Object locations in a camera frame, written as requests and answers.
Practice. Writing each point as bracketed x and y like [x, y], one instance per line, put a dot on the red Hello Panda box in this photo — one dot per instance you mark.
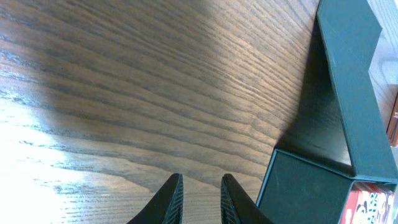
[369, 203]

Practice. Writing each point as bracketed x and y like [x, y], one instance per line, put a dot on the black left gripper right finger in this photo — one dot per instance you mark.
[236, 204]

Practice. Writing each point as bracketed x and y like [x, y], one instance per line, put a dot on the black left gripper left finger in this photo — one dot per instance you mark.
[166, 206]

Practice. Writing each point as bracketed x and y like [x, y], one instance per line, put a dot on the dark green box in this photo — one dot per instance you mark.
[337, 138]

